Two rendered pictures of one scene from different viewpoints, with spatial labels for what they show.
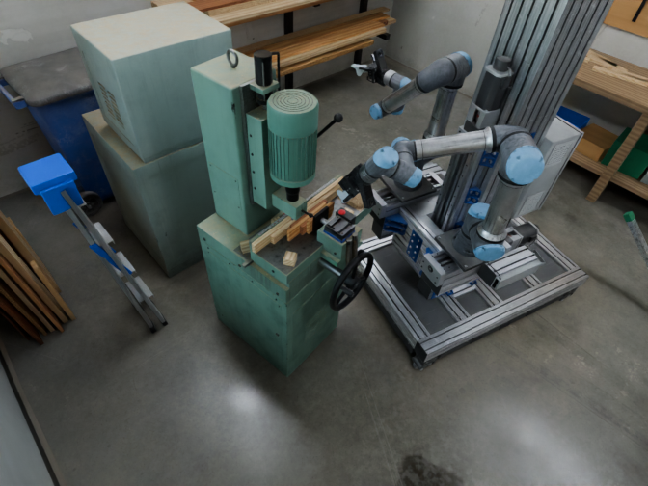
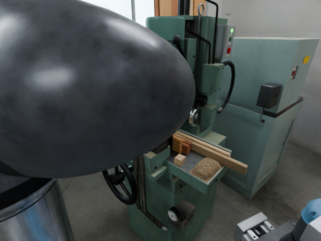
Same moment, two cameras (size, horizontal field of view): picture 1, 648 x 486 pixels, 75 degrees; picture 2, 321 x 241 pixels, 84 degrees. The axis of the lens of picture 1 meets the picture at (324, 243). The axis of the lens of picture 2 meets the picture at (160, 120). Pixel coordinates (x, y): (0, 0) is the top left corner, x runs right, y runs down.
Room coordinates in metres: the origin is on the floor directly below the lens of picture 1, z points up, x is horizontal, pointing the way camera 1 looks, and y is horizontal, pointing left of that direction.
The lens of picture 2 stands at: (1.40, -0.76, 1.44)
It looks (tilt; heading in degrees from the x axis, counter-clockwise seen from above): 26 degrees down; 97
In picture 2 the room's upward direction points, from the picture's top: straight up
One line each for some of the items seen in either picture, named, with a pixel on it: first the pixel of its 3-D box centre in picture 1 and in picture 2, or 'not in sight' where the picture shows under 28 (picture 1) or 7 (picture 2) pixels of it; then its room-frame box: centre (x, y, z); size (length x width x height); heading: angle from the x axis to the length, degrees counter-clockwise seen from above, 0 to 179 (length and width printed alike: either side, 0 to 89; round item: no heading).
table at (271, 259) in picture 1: (323, 233); (162, 153); (1.32, 0.01, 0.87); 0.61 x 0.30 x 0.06; 144
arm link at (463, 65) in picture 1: (442, 110); not in sight; (1.89, -0.51, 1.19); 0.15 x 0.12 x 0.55; 135
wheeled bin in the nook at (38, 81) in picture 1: (83, 135); not in sight; (2.45, 1.72, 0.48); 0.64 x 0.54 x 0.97; 138
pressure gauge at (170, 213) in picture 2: not in sight; (174, 214); (1.40, -0.18, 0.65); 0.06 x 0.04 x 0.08; 144
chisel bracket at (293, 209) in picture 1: (289, 203); not in sight; (1.33, 0.16, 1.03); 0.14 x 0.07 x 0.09; 54
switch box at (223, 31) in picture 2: not in sight; (223, 42); (1.61, 0.32, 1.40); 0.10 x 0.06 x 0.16; 54
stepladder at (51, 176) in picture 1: (107, 258); not in sight; (1.31, 1.06, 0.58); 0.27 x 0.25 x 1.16; 136
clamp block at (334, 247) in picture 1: (338, 236); (150, 153); (1.27, -0.06, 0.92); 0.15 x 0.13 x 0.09; 144
